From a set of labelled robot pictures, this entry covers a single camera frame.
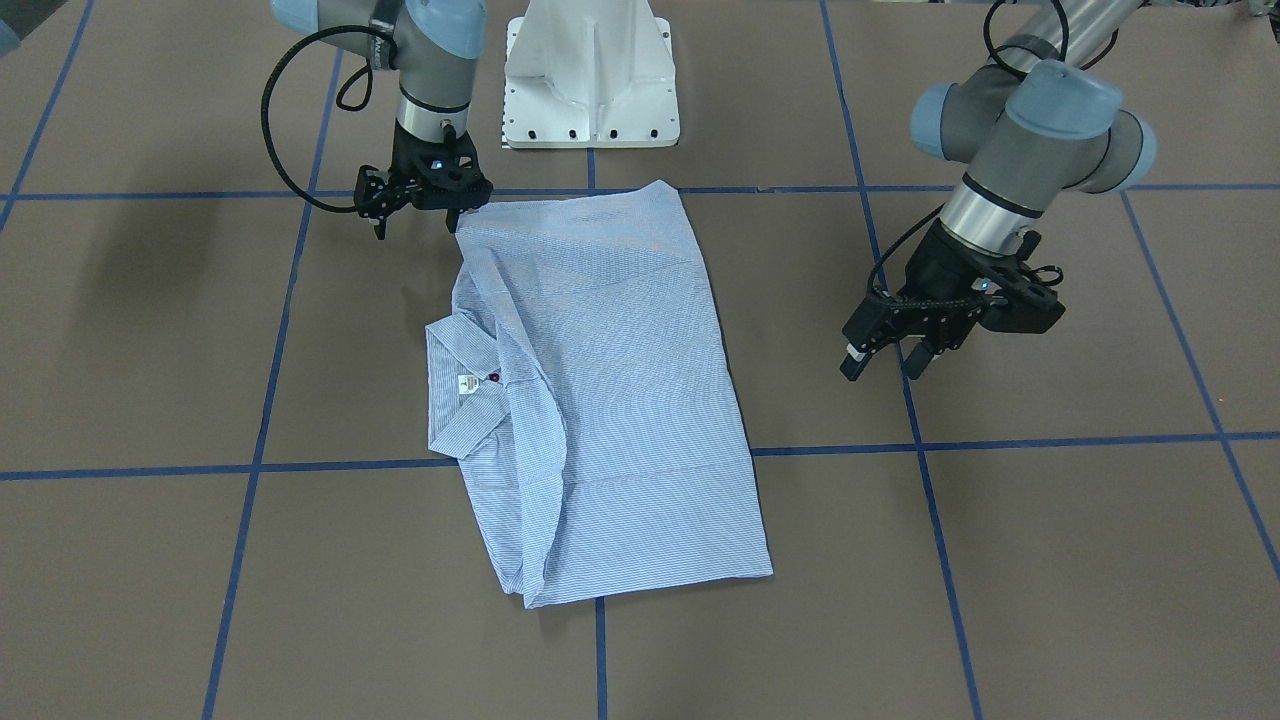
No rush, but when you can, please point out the light blue striped shirt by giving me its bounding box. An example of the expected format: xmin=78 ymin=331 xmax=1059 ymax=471
xmin=425 ymin=181 xmax=773 ymax=609

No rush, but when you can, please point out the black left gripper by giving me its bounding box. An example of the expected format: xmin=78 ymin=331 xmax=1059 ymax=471
xmin=840 ymin=218 xmax=1066 ymax=382

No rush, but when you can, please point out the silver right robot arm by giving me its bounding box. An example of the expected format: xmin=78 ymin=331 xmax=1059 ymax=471
xmin=260 ymin=1 xmax=494 ymax=240

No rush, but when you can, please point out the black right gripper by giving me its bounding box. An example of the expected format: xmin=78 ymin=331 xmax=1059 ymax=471
xmin=355 ymin=124 xmax=494 ymax=241

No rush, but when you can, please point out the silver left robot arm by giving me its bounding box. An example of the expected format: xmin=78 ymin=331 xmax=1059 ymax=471
xmin=840 ymin=1 xmax=1158 ymax=380

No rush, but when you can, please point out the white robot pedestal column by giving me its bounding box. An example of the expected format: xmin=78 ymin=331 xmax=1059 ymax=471
xmin=502 ymin=1 xmax=682 ymax=150

